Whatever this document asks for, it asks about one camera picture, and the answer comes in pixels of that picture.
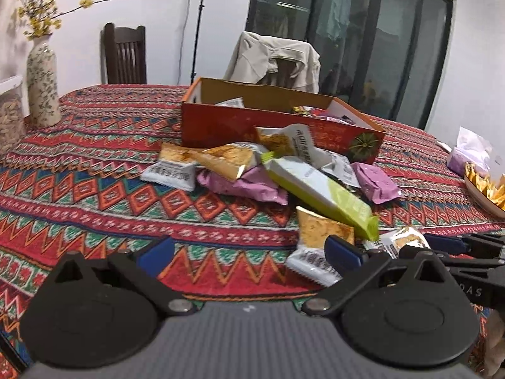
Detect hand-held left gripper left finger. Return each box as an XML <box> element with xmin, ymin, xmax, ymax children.
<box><xmin>50</xmin><ymin>236</ymin><xmax>204</xmax><ymax>317</ymax></box>

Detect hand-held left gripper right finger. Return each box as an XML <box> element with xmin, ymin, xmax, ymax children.
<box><xmin>302</xmin><ymin>235</ymin><xmax>451</xmax><ymax>317</ymax></box>

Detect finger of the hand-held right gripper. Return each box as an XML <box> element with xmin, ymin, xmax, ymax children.
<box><xmin>441</xmin><ymin>256</ymin><xmax>505</xmax><ymax>280</ymax></box>
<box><xmin>424</xmin><ymin>233</ymin><xmax>505</xmax><ymax>260</ymax></box>

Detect white orange cracker packet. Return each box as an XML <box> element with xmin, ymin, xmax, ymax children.
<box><xmin>139</xmin><ymin>141</ymin><xmax>199</xmax><ymax>193</ymax></box>
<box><xmin>188</xmin><ymin>143</ymin><xmax>270</xmax><ymax>181</ymax></box>
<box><xmin>362</xmin><ymin>224</ymin><xmax>429</xmax><ymax>260</ymax></box>
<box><xmin>256</xmin><ymin>123</ymin><xmax>317</xmax><ymax>157</ymax></box>
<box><xmin>285</xmin><ymin>204</ymin><xmax>356</xmax><ymax>287</ymax></box>

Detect long green white snack packet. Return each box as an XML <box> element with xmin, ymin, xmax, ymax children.
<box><xmin>261</xmin><ymin>155</ymin><xmax>380</xmax><ymax>242</ymax></box>

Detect white silver snack packet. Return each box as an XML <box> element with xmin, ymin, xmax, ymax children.
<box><xmin>319</xmin><ymin>149</ymin><xmax>362</xmax><ymax>189</ymax></box>

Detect red chips bag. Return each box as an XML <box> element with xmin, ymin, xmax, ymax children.
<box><xmin>290</xmin><ymin>105</ymin><xmax>329</xmax><ymax>118</ymax></box>

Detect orange red cardboard box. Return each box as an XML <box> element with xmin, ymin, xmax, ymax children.
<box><xmin>180</xmin><ymin>77</ymin><xmax>387</xmax><ymax>165</ymax></box>

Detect small white snack packet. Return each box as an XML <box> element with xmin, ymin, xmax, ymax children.
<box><xmin>214</xmin><ymin>97</ymin><xmax>246</xmax><ymax>109</ymax></box>

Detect plate of yellow chips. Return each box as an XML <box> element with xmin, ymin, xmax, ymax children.
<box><xmin>463</xmin><ymin>161</ymin><xmax>505</xmax><ymax>220</ymax></box>

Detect purple tissue pack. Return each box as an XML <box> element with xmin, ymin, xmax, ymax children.
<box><xmin>446</xmin><ymin>126</ymin><xmax>498</xmax><ymax>179</ymax></box>

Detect wooden chair with jacket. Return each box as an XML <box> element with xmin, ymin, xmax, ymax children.
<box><xmin>267</xmin><ymin>57</ymin><xmax>305</xmax><ymax>88</ymax></box>

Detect clear plastic food container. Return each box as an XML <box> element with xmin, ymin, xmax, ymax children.
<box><xmin>0</xmin><ymin>75</ymin><xmax>27</xmax><ymax>155</ymax></box>

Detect dark wooden chair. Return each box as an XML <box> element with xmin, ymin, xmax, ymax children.
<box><xmin>100</xmin><ymin>22</ymin><xmax>148</xmax><ymax>85</ymax></box>

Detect floral ceramic vase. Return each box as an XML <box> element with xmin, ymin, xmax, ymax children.
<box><xmin>26</xmin><ymin>34</ymin><xmax>62</xmax><ymax>128</ymax></box>

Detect black framed glass doors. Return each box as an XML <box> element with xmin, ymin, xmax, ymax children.
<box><xmin>246</xmin><ymin>0</ymin><xmax>455</xmax><ymax>129</ymax></box>

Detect beige jacket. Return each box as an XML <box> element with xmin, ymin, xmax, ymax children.
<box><xmin>223</xmin><ymin>31</ymin><xmax>322</xmax><ymax>94</ymax></box>

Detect black tripod stand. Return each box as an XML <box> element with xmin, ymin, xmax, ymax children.
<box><xmin>190</xmin><ymin>0</ymin><xmax>211</xmax><ymax>84</ymax></box>

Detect light blue hanging garment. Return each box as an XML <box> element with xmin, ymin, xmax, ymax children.
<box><xmin>315</xmin><ymin>0</ymin><xmax>354</xmax><ymax>43</ymax></box>

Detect yellow flower branches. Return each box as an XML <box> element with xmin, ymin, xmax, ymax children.
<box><xmin>11</xmin><ymin>0</ymin><xmax>114</xmax><ymax>41</ymax></box>

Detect black lamp cable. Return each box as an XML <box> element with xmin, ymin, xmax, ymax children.
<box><xmin>179</xmin><ymin>0</ymin><xmax>199</xmax><ymax>83</ymax></box>

